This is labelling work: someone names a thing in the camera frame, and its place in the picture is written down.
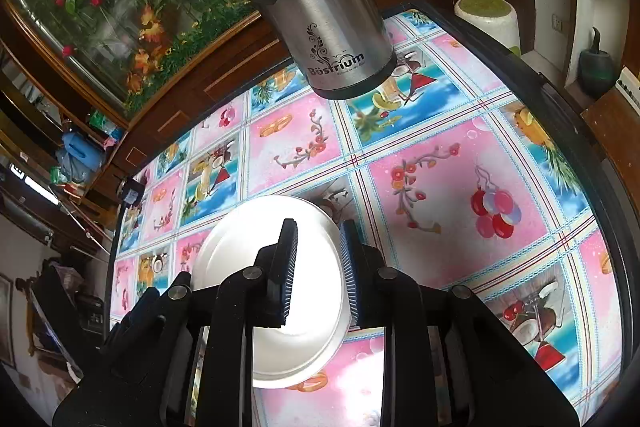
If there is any dark green gourd vase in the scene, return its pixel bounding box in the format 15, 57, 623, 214
577, 27, 616, 100

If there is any blue thermos jug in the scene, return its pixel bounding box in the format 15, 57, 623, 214
62, 132, 104, 171

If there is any floral tablecloth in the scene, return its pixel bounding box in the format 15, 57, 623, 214
110, 9, 623, 421

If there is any green top plastic stool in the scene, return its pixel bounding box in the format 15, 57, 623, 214
454, 0, 521, 56

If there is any white paper bowl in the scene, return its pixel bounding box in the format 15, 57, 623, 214
192, 195, 350, 389

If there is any small black device on table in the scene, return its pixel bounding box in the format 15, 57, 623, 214
116, 178, 144, 207

